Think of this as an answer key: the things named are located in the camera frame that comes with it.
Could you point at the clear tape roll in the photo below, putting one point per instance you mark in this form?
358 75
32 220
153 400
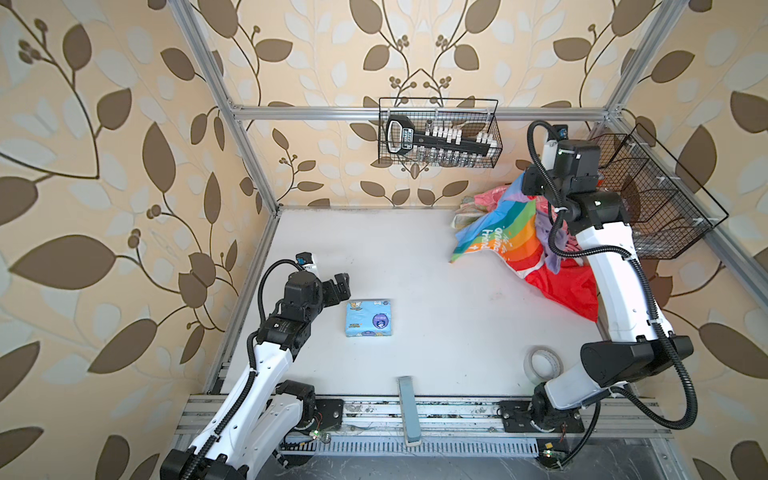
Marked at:
542 364

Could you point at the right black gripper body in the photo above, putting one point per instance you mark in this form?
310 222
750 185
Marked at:
535 184

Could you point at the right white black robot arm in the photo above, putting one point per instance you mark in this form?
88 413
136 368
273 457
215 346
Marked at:
592 223

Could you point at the black wire basket right wall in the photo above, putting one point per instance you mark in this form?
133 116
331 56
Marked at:
666 196

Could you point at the blue tissue pack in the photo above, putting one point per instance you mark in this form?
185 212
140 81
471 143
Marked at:
368 318

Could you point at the lilac purple cloth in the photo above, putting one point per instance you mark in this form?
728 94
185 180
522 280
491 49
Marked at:
563 240

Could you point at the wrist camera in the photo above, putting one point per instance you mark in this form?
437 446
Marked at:
558 132
306 261

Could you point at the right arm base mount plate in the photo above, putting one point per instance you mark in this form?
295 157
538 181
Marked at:
528 416

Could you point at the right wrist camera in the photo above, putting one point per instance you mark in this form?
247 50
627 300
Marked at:
558 132

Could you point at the black wire basket back wall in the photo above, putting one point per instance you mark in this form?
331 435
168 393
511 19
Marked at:
473 118

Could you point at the pale floral cloth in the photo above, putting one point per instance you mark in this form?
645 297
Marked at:
466 215

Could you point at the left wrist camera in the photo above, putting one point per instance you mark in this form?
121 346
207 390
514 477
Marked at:
306 261

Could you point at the black wire basket wall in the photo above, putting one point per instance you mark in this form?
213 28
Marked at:
473 118
666 196

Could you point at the pink patterned cloth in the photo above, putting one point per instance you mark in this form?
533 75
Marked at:
489 200

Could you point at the rainbow red white cloth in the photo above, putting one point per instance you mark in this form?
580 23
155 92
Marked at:
509 232

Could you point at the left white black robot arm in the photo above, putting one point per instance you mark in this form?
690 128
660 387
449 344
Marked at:
264 407

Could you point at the grey flat bar front edge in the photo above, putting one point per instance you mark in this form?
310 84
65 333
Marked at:
409 412

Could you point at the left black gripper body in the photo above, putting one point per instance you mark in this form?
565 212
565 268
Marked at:
317 297

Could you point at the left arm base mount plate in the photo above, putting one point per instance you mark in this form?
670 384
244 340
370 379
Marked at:
324 414

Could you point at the black bit holder tool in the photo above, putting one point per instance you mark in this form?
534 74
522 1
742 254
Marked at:
402 137

